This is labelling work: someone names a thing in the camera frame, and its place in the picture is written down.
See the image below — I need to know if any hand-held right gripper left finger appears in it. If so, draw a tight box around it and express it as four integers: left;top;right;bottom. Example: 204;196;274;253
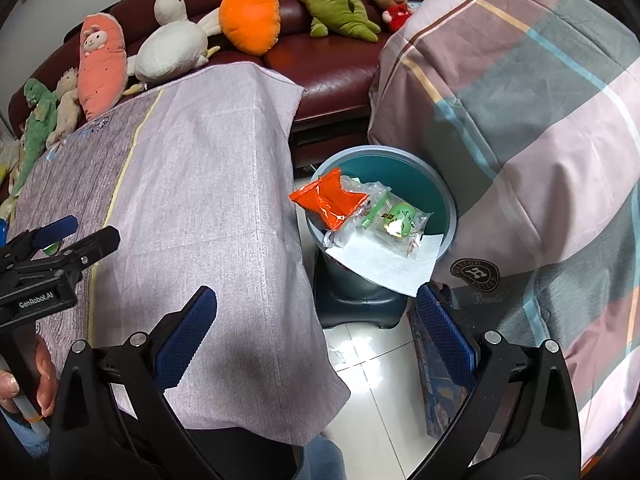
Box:
47;285;221;480

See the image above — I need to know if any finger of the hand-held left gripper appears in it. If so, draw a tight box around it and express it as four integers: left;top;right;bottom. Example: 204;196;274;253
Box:
0;215;79;261
15;226;122;272

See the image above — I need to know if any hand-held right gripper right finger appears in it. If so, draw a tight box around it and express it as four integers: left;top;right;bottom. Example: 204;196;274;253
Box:
414;282;581;480

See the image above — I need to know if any white paper napkin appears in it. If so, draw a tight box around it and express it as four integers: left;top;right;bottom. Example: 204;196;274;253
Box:
324;232;451;297

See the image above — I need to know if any clear plastic bag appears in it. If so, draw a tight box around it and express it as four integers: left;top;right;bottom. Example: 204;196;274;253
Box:
322;174;435;261

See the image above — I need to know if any teal trash bin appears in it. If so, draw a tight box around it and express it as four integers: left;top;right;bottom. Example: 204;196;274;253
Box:
302;145;457;331

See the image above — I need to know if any orange snack packet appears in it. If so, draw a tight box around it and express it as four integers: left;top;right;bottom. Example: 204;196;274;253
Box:
289;169;371;232

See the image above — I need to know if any person's left hand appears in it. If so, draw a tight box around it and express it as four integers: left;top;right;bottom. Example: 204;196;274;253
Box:
0;334;58;423

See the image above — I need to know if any blue printed box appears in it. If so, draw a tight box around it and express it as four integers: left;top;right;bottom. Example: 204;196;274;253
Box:
407;305;481;441

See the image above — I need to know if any cream plush toy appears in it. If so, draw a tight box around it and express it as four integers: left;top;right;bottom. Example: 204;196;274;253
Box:
0;137;23;186

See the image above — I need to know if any green dinosaur plush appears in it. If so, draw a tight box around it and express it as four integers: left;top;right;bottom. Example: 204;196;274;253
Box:
10;78;60;196

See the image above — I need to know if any grey cloth covered table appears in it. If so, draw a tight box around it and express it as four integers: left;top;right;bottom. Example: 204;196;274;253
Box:
0;62;351;446

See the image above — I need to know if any beige doll plush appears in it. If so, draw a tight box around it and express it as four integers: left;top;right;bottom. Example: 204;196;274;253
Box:
46;67;81;150

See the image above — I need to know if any pink carrot bunny plush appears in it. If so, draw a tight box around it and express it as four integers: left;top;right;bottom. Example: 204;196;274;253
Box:
76;12;128;122

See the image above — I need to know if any person's right leg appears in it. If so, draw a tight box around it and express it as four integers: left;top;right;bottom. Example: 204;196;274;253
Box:
300;434;347;480

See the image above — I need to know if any white goose plush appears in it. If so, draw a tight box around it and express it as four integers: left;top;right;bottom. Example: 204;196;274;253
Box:
122;0;222;96

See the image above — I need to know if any plaid blanket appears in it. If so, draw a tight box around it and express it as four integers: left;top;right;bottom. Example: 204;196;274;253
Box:
367;0;640;471

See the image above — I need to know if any orange carrot bunny plush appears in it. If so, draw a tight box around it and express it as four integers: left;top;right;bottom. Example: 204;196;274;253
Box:
219;0;281;57

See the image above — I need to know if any dark red leather sofa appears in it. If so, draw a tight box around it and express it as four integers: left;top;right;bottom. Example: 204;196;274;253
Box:
7;0;451;161

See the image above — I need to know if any brown teddy bear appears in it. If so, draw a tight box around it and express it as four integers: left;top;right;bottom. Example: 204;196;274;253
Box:
369;0;415;33

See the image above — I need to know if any olive dinosaur plush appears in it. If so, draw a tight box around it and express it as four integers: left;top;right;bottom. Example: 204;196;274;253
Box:
295;0;382;43

